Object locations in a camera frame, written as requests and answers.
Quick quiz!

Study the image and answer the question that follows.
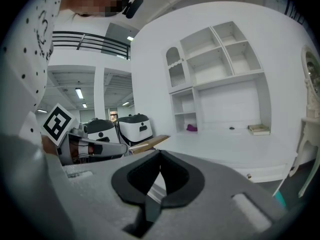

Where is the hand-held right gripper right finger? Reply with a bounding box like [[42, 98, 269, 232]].
[[149, 149, 289, 240]]

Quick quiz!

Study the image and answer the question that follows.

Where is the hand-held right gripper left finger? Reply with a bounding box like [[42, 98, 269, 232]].
[[42, 149, 161, 240]]

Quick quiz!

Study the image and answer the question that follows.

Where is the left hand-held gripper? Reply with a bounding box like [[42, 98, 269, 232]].
[[40, 102, 131, 167]]

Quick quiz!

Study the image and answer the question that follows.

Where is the small white drawer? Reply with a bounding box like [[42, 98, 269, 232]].
[[147, 170, 166, 203]]

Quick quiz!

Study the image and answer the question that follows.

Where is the white desk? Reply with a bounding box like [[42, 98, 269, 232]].
[[131, 1, 301, 197]]

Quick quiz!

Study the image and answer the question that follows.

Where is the person's left forearm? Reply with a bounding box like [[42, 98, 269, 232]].
[[41, 135, 60, 157]]

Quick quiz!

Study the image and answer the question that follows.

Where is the person's left hand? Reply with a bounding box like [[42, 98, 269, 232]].
[[69, 141, 96, 159]]

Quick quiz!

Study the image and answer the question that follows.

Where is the white and black mobile robot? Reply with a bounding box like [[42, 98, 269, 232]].
[[117, 113, 154, 150], [87, 118, 118, 157]]

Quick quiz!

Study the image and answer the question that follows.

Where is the brown cardboard box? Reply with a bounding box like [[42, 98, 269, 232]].
[[128, 134, 171, 155]]

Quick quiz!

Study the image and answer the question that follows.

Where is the teal rolled mat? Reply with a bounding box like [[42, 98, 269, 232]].
[[273, 191, 287, 207]]

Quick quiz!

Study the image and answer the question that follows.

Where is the green book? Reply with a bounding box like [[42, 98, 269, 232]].
[[247, 124, 271, 136]]

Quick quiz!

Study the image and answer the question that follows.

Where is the black railing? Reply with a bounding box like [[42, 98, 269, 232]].
[[52, 30, 131, 61]]

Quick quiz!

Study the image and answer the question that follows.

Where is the person's white dotted shirt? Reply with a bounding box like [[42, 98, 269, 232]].
[[0, 0, 63, 155]]

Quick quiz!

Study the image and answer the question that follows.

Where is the black head-worn camera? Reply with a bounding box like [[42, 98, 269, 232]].
[[121, 0, 145, 20]]

